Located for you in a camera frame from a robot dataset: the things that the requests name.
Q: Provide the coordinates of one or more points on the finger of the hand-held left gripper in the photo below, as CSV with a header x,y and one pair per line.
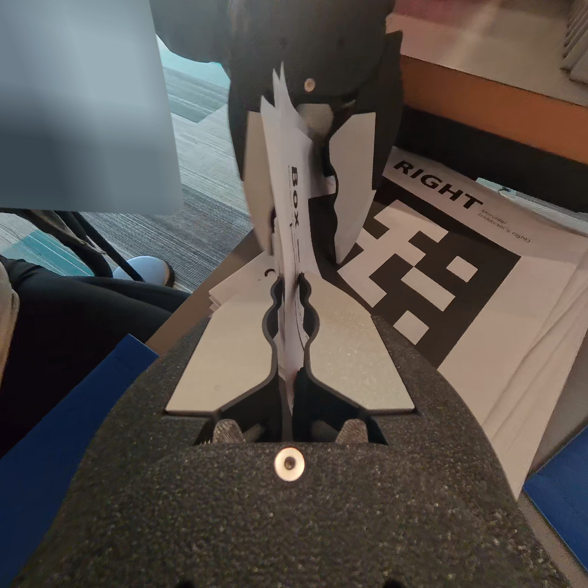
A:
x,y
255,160
356,174

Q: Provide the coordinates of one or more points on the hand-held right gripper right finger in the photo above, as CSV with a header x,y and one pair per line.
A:
x,y
358,358

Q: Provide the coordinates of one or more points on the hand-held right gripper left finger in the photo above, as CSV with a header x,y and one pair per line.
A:
x,y
220,358

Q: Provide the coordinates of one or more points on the thin bundle of paper pages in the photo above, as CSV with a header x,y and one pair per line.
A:
x,y
289,206

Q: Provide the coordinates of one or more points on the stack of printed marker sheets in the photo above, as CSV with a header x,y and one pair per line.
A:
x,y
505,321

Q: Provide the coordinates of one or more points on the person's left forearm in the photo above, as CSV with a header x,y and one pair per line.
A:
x,y
193,32

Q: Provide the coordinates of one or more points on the blue cardboard sheets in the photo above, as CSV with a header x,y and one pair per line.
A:
x,y
183,317

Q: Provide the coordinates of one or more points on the person's pale blue shoe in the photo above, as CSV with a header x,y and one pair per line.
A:
x,y
142,270

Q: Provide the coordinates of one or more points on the person's leg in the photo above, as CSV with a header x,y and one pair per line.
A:
x,y
82,330

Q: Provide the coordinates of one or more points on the wooden edged ledge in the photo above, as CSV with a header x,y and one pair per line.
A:
x,y
482,101

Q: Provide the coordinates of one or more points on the blue paper folder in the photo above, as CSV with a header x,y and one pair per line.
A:
x,y
560,496

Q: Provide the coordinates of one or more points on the black metal chair frame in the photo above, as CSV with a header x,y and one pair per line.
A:
x,y
105,248

